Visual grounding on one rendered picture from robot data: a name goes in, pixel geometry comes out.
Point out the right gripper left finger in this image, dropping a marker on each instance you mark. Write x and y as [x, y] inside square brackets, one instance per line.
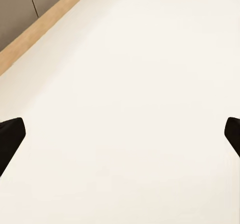
[12, 134]

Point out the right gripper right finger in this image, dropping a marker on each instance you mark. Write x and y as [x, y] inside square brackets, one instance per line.
[232, 133]

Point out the cabinet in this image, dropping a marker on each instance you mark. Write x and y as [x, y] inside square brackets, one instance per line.
[16, 16]

